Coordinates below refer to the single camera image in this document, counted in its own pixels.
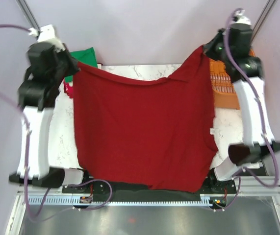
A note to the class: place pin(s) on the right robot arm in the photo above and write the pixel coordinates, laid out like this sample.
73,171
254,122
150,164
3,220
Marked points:
258,142

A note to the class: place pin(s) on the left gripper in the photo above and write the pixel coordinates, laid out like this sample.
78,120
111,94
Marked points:
73,68

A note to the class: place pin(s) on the aluminium rail profile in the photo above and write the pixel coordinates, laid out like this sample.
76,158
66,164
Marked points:
248,186

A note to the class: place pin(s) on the left aluminium frame post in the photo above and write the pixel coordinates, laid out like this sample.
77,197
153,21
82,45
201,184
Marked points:
26,10

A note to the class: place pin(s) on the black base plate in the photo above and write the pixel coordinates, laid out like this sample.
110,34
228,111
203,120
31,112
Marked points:
156,194

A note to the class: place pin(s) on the green folded t shirt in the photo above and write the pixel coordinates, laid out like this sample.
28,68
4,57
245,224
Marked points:
86,56

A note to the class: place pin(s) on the aluminium frame post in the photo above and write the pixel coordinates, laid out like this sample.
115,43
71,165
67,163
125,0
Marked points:
26,10
263,17

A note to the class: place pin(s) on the dark red t shirt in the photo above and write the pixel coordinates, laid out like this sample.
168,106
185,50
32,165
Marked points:
154,133

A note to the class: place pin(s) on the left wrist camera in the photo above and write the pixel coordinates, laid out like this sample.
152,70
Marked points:
47,34

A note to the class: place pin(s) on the white slotted cable duct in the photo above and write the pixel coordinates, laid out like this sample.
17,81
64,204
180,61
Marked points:
77,200

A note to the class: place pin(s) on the right aluminium frame post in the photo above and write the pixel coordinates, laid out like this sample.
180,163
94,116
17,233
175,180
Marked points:
263,17

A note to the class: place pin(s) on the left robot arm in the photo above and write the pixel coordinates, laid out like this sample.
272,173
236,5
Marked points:
36,100

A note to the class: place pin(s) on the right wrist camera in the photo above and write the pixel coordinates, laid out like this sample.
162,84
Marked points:
238,17

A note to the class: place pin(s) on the pink red folded t shirt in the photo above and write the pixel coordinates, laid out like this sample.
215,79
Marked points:
68,89

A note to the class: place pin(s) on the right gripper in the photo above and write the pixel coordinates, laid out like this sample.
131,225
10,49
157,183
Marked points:
209,47

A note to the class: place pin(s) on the orange plastic basket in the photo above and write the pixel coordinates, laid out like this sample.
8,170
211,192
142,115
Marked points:
224,93

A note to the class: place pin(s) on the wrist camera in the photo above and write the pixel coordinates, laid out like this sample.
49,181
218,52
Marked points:
47,34
238,17

